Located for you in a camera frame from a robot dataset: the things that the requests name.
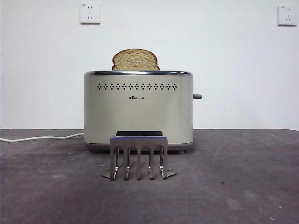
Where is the brown bread slice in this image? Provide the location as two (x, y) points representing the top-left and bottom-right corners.
(111, 49), (161, 71)

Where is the cream steel toaster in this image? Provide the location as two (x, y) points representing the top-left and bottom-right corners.
(84, 70), (195, 154)

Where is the steel bread rack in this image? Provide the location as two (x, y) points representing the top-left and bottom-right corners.
(100, 130), (178, 181)

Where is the white wall socket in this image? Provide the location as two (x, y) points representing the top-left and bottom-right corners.
(79, 2), (101, 24)
(277, 5), (298, 27)

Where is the white power cable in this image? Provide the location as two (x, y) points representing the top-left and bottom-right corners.
(0, 132), (85, 142)

